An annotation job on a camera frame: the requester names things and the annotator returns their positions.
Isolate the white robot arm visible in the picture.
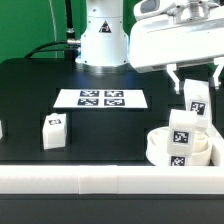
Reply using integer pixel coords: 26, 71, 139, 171
77, 0, 224, 89

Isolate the white front fence bar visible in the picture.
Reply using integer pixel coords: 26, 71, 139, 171
0, 165, 224, 195

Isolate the black cable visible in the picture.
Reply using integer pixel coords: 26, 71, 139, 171
23, 0, 82, 60

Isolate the white round stool seat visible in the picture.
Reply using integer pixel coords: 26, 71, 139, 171
146, 127, 212, 166

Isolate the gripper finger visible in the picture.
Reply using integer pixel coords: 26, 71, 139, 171
166, 64, 184, 94
209, 57, 224, 90

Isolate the white marker sheet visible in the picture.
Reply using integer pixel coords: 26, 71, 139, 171
54, 89, 147, 109

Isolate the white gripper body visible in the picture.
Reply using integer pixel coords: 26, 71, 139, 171
129, 9, 224, 73

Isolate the white block at left edge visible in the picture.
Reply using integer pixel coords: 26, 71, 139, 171
0, 120, 3, 140

